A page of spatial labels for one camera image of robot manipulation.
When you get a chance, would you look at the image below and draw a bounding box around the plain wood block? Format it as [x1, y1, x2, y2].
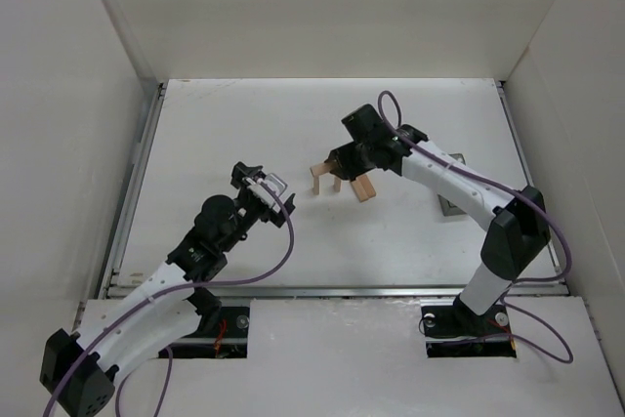
[310, 160, 338, 178]

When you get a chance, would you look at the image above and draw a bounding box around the smoky transparent plastic box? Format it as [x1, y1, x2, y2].
[437, 153, 466, 217]

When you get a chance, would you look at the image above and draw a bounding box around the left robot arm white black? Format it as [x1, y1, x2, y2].
[40, 162, 295, 416]

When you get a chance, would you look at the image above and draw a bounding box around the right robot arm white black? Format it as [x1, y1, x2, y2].
[328, 104, 551, 340]

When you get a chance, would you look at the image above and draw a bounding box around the engraved wood block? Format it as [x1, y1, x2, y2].
[351, 175, 377, 203]

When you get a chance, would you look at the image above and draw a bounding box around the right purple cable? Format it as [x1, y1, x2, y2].
[378, 90, 573, 365]

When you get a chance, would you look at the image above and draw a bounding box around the purple cable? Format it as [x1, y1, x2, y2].
[378, 90, 573, 365]
[41, 181, 297, 417]

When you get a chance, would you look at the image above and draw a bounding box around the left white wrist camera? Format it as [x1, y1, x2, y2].
[243, 173, 288, 211]

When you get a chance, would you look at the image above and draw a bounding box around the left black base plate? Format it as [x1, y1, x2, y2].
[169, 304, 250, 359]

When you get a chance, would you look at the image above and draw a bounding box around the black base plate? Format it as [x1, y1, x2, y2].
[419, 302, 517, 358]
[169, 304, 250, 359]

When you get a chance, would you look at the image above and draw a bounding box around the aluminium table frame rail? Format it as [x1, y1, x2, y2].
[100, 79, 570, 301]

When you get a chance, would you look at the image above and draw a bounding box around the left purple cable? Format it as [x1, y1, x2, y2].
[41, 181, 297, 417]

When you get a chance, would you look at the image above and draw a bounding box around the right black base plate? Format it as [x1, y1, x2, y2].
[419, 302, 517, 358]

